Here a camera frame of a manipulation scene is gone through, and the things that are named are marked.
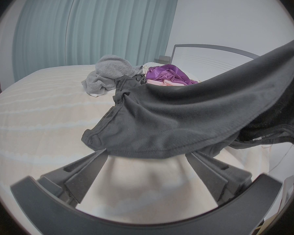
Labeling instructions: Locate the purple garment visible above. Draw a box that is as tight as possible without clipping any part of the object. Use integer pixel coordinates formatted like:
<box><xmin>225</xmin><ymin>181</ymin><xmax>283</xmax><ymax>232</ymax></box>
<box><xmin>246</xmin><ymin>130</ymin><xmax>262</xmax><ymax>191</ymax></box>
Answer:
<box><xmin>146</xmin><ymin>64</ymin><xmax>199</xmax><ymax>86</ymax></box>

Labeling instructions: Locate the pink garment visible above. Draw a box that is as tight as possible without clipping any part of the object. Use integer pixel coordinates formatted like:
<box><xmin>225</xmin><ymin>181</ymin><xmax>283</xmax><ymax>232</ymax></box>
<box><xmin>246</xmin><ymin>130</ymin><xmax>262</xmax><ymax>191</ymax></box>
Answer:
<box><xmin>146</xmin><ymin>79</ymin><xmax>184</xmax><ymax>87</ymax></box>

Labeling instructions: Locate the black garment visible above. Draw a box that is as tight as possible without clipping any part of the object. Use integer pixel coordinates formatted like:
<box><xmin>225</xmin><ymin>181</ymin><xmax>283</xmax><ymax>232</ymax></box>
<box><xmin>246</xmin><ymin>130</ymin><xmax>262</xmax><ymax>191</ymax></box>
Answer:
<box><xmin>133</xmin><ymin>73</ymin><xmax>148</xmax><ymax>85</ymax></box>

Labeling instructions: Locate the blue-green curtain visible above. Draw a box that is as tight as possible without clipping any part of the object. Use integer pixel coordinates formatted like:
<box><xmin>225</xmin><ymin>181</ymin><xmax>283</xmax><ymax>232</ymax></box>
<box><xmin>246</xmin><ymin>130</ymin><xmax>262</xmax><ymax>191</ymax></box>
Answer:
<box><xmin>12</xmin><ymin>0</ymin><xmax>82</xmax><ymax>83</ymax></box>
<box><xmin>65</xmin><ymin>0</ymin><xmax>181</xmax><ymax>67</ymax></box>

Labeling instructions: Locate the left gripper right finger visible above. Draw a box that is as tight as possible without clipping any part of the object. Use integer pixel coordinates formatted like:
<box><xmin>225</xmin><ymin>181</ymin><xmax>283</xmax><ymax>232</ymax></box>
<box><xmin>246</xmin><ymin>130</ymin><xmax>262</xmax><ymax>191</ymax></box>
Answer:
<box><xmin>185</xmin><ymin>151</ymin><xmax>252</xmax><ymax>203</ymax></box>

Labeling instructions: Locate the grey garment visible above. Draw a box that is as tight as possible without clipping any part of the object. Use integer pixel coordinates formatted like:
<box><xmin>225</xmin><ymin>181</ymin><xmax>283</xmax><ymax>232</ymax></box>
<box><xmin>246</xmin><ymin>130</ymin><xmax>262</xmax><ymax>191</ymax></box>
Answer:
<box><xmin>81</xmin><ymin>55</ymin><xmax>144</xmax><ymax>98</ymax></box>

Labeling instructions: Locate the black T-shirt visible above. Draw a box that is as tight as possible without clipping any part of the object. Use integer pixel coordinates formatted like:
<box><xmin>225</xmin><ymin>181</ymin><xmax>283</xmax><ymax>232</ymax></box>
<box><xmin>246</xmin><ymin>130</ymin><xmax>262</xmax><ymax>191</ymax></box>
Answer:
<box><xmin>81</xmin><ymin>36</ymin><xmax>294</xmax><ymax>159</ymax></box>

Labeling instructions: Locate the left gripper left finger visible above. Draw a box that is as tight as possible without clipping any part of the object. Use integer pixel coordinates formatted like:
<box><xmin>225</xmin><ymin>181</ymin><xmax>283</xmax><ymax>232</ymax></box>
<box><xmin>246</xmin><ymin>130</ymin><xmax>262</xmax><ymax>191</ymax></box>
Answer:
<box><xmin>38</xmin><ymin>148</ymin><xmax>108</xmax><ymax>205</ymax></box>

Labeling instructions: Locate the bed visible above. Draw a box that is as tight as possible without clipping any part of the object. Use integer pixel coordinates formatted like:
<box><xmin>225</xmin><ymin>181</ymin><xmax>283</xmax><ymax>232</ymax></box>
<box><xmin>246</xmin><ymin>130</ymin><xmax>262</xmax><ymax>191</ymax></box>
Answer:
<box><xmin>0</xmin><ymin>44</ymin><xmax>294</xmax><ymax>227</ymax></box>

